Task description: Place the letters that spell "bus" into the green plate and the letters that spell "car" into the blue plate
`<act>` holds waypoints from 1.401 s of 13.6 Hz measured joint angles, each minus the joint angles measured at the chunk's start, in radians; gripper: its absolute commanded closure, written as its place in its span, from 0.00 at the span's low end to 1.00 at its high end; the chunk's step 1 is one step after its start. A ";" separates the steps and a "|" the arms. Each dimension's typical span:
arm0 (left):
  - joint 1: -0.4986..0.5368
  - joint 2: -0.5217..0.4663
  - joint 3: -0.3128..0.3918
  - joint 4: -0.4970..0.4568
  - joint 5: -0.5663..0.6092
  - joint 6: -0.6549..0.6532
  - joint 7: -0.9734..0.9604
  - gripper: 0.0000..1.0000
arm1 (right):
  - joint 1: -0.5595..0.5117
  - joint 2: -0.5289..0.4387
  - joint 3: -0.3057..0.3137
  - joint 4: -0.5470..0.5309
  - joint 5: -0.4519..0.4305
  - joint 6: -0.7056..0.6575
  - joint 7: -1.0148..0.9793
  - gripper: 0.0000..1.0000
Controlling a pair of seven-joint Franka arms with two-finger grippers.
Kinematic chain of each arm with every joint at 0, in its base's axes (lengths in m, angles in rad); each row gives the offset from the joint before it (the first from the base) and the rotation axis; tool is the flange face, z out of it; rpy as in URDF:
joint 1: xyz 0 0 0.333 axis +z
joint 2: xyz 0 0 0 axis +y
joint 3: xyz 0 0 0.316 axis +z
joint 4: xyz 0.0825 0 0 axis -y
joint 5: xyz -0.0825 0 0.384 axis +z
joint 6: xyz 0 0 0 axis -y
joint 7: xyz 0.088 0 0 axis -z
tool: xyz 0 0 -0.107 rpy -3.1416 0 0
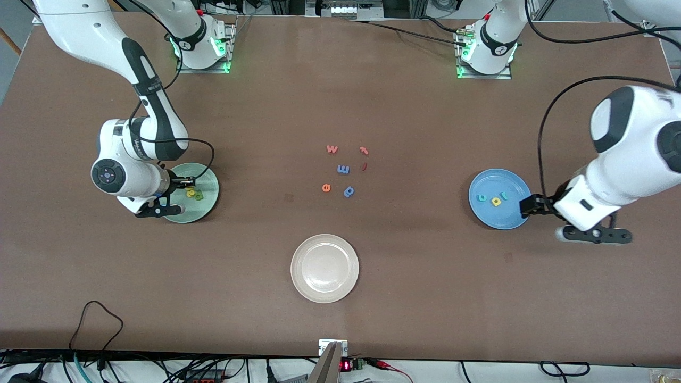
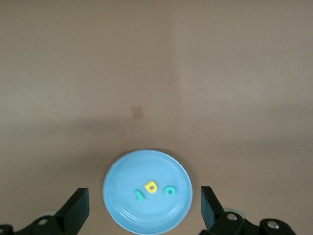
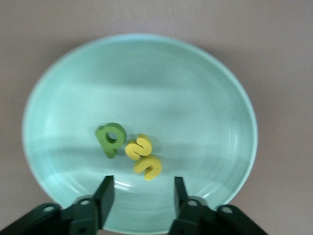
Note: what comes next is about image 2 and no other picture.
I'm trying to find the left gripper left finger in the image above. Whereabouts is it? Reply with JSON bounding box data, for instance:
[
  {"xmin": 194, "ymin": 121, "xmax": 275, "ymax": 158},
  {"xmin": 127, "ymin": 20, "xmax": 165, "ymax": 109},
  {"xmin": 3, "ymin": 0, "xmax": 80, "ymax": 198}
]
[{"xmin": 13, "ymin": 187, "xmax": 90, "ymax": 235}]

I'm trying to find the brown tape patch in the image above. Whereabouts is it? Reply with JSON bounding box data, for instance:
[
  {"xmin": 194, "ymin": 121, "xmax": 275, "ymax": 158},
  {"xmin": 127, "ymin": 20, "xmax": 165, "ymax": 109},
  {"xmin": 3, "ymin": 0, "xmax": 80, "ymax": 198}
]
[{"xmin": 132, "ymin": 105, "xmax": 144, "ymax": 120}]

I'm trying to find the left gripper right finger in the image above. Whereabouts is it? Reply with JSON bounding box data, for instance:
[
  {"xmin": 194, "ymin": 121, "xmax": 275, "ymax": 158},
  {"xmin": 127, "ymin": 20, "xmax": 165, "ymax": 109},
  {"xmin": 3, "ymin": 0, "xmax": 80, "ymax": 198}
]
[{"xmin": 199, "ymin": 186, "xmax": 245, "ymax": 235}]

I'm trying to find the teal foam letter c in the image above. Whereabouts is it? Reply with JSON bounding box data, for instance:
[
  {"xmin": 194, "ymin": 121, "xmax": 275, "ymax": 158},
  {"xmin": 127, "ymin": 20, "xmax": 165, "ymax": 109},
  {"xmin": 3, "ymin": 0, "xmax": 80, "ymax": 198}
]
[{"xmin": 163, "ymin": 185, "xmax": 177, "ymax": 196}]

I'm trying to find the blue plate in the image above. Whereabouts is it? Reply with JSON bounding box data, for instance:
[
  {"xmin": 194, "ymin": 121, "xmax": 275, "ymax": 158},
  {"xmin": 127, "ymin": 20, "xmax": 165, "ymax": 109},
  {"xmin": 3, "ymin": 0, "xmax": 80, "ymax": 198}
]
[{"xmin": 102, "ymin": 149, "xmax": 193, "ymax": 235}]

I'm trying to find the yellow foam letter b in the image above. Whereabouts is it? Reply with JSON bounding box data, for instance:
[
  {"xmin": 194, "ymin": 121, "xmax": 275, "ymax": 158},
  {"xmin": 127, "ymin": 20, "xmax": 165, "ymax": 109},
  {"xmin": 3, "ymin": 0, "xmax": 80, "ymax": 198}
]
[{"xmin": 144, "ymin": 180, "xmax": 158, "ymax": 194}]

